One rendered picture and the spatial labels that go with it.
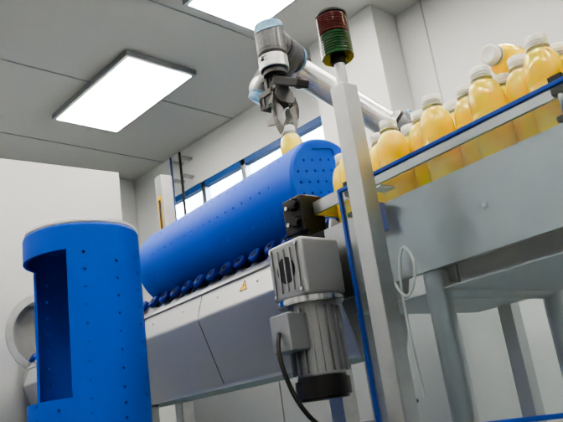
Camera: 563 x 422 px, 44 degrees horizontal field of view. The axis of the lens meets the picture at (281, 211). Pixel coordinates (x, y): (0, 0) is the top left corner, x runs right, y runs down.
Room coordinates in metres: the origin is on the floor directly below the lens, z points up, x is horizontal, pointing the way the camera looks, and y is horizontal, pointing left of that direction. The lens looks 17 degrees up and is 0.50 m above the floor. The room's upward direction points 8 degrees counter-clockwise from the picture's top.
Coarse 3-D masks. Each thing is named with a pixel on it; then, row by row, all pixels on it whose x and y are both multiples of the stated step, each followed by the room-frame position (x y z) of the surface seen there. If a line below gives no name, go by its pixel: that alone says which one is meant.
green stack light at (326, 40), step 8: (328, 32) 1.18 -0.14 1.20; (336, 32) 1.18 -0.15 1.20; (344, 32) 1.19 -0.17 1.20; (320, 40) 1.20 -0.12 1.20; (328, 40) 1.18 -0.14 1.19; (336, 40) 1.18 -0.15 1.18; (344, 40) 1.18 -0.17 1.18; (320, 48) 1.20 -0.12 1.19; (328, 48) 1.18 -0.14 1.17; (336, 48) 1.18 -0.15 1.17; (344, 48) 1.18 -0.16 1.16; (352, 48) 1.20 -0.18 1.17; (328, 56) 1.20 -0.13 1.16; (344, 56) 1.20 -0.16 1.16; (352, 56) 1.21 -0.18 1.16; (328, 64) 1.23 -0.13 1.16
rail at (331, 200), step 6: (336, 192) 1.48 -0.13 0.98; (324, 198) 1.51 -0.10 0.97; (330, 198) 1.49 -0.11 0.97; (336, 198) 1.48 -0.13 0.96; (318, 204) 1.52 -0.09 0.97; (324, 204) 1.51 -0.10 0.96; (330, 204) 1.49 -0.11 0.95; (336, 204) 1.49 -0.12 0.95; (318, 210) 1.53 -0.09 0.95; (324, 210) 1.52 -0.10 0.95
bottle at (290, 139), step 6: (288, 132) 1.85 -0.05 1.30; (294, 132) 1.86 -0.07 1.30; (282, 138) 1.85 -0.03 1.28; (288, 138) 1.83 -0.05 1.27; (294, 138) 1.83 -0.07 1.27; (300, 138) 1.85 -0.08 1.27; (282, 144) 1.84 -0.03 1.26; (288, 144) 1.83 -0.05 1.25; (294, 144) 1.83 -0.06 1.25; (282, 150) 1.85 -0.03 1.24; (288, 150) 1.83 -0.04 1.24
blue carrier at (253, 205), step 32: (288, 160) 1.71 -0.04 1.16; (320, 160) 1.76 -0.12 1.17; (224, 192) 1.99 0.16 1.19; (256, 192) 1.80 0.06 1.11; (288, 192) 1.70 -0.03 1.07; (320, 192) 1.75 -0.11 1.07; (192, 224) 2.07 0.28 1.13; (224, 224) 1.93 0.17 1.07; (256, 224) 1.83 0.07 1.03; (160, 256) 2.22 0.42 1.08; (192, 256) 2.09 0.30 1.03; (224, 256) 2.00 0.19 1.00; (160, 288) 2.31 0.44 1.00
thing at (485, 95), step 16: (528, 48) 1.11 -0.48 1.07; (544, 48) 1.10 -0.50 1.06; (528, 64) 1.11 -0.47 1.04; (544, 64) 1.09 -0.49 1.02; (560, 64) 1.09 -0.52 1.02; (480, 80) 1.19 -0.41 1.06; (512, 80) 1.17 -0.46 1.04; (528, 80) 1.12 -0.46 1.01; (544, 80) 1.09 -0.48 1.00; (464, 96) 1.27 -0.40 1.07; (480, 96) 1.19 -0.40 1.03; (496, 96) 1.18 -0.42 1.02; (512, 96) 1.18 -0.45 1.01; (432, 112) 1.28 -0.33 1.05; (448, 112) 1.29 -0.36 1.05; (464, 112) 1.26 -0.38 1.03; (480, 112) 1.19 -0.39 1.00; (416, 128) 1.35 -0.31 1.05; (432, 128) 1.28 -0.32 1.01; (448, 128) 1.28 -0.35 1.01; (416, 144) 1.35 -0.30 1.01
